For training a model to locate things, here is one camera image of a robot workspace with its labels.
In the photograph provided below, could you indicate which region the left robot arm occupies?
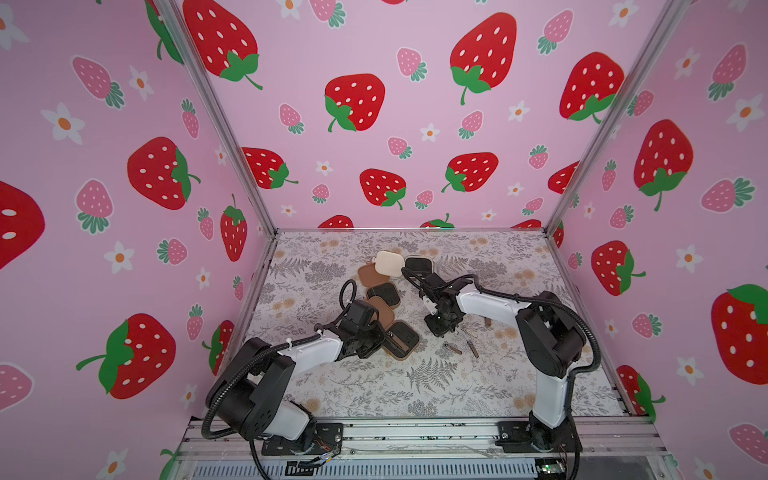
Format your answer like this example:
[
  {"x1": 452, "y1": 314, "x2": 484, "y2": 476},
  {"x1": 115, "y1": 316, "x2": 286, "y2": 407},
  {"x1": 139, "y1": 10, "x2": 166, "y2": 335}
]
[{"x1": 201, "y1": 280, "x2": 386, "y2": 441}]

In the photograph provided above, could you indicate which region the brown nail file tool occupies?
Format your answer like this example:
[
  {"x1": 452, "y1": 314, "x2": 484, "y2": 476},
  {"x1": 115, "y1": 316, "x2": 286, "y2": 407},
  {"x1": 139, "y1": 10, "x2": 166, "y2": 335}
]
[{"x1": 467, "y1": 340, "x2": 479, "y2": 359}]

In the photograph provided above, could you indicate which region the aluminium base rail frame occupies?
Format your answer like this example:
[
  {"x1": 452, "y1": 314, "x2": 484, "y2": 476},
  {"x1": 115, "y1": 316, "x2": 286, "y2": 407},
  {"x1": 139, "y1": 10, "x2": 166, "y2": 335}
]
[{"x1": 170, "y1": 417, "x2": 682, "y2": 479}]

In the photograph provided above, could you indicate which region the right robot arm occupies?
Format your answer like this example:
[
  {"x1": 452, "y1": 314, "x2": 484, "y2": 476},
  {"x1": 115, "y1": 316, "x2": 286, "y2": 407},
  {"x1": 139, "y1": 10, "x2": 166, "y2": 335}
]
[{"x1": 401, "y1": 267, "x2": 601, "y2": 455}]

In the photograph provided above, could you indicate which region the tan brown case lid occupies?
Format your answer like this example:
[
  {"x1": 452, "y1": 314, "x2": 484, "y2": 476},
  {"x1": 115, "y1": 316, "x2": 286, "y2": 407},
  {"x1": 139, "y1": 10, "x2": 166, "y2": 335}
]
[{"x1": 367, "y1": 296, "x2": 395, "y2": 331}]

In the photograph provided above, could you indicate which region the cream case lid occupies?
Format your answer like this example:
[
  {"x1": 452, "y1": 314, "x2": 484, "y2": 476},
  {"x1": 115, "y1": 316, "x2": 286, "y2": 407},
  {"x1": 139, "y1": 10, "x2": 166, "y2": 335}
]
[{"x1": 374, "y1": 250, "x2": 405, "y2": 278}]

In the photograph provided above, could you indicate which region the black tray tan case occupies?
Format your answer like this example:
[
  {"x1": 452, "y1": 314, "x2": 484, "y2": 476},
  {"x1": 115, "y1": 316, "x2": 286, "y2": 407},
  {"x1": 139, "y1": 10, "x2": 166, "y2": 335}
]
[{"x1": 383, "y1": 320, "x2": 420, "y2": 361}]

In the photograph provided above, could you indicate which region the black tray cream case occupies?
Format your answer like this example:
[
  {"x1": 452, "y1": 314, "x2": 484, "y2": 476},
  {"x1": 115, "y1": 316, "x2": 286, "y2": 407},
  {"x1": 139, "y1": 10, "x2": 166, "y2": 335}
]
[{"x1": 404, "y1": 256, "x2": 433, "y2": 276}]

